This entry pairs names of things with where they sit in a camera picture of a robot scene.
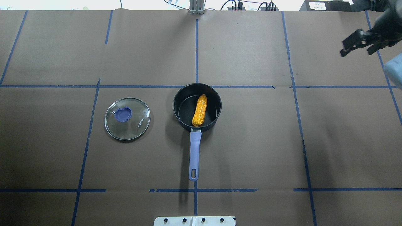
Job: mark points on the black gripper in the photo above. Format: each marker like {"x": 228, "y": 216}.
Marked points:
{"x": 388, "y": 22}

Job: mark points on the yellow toy corn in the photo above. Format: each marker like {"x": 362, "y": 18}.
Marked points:
{"x": 200, "y": 111}

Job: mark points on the glass pot lid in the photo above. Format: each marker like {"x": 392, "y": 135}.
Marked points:
{"x": 127, "y": 119}

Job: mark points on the dark blue saucepan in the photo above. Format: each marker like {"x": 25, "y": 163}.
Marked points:
{"x": 184, "y": 104}

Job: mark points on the white mounting pillar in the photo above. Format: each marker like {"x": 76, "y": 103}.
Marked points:
{"x": 195, "y": 221}

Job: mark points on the aluminium frame post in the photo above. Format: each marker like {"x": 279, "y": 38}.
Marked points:
{"x": 196, "y": 7}

